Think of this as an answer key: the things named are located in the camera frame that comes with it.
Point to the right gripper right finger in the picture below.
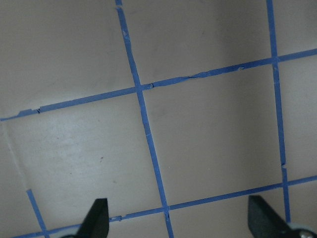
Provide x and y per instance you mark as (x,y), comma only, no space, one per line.
(264,222)

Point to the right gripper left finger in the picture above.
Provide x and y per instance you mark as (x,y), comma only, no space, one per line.
(96,222)

